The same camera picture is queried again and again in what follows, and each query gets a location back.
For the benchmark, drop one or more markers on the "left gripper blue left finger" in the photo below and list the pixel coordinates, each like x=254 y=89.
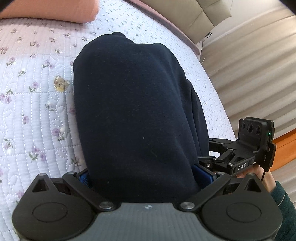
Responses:
x=83 y=177

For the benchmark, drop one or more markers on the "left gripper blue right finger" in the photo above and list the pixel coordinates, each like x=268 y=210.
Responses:
x=203 y=176

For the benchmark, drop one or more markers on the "navy striped hooded jacket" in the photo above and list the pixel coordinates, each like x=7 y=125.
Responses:
x=140 y=122

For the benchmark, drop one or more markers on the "dark green sleeve forearm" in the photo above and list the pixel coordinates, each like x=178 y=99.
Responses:
x=288 y=228

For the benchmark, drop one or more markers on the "person's right hand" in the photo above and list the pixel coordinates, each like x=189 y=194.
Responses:
x=266 y=178

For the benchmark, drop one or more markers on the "wooden furniture edge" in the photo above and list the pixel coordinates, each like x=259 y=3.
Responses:
x=285 y=150

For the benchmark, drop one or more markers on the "floral quilted bed cover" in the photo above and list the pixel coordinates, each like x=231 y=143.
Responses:
x=38 y=126

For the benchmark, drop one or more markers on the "beige padded headboard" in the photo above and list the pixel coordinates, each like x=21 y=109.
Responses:
x=195 y=18

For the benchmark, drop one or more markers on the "folded pink blanket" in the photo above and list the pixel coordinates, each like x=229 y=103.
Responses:
x=62 y=10

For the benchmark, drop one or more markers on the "black camera box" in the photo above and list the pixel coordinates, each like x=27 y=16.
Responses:
x=255 y=133

